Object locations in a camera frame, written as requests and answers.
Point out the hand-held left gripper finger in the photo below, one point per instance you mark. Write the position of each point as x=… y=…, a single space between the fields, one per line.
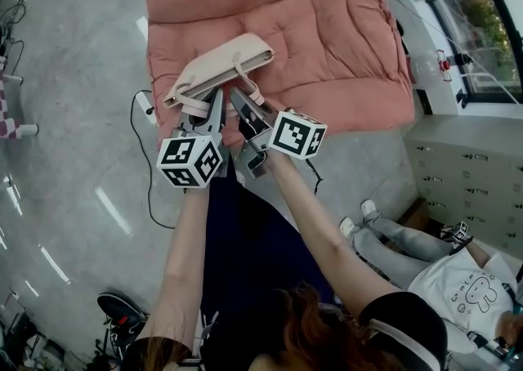
x=216 y=112
x=192 y=118

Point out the grey drawer cabinet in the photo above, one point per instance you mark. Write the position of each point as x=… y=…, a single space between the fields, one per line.
x=466 y=173

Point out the person's right forearm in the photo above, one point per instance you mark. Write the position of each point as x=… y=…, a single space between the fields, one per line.
x=314 y=234

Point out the black equipment on floor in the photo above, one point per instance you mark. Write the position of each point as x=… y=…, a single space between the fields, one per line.
x=122 y=316

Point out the person's black top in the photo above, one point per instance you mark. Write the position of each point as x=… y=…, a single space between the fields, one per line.
x=408 y=328

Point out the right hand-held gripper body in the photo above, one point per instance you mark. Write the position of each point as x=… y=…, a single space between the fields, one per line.
x=296 y=134

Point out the pink cushioned seat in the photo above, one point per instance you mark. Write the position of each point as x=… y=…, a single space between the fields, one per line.
x=327 y=38

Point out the person's left forearm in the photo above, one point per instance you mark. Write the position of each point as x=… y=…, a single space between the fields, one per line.
x=180 y=251

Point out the black framed window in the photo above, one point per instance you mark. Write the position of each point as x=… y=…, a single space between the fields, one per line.
x=486 y=34

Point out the checkered stool with white legs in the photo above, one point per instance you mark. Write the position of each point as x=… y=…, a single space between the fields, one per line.
x=8 y=116

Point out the red and white clamp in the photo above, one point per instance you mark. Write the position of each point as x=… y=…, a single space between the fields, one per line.
x=444 y=63

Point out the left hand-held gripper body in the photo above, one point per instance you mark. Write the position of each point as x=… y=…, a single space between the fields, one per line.
x=186 y=161

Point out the white power strip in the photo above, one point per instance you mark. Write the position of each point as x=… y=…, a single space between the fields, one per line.
x=147 y=108

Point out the pale pink backpack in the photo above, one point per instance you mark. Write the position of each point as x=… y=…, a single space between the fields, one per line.
x=212 y=69

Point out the person's dark skirt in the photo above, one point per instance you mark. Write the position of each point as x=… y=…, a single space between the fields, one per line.
x=253 y=247

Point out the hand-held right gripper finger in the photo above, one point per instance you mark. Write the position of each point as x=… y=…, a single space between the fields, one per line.
x=244 y=110
x=263 y=110

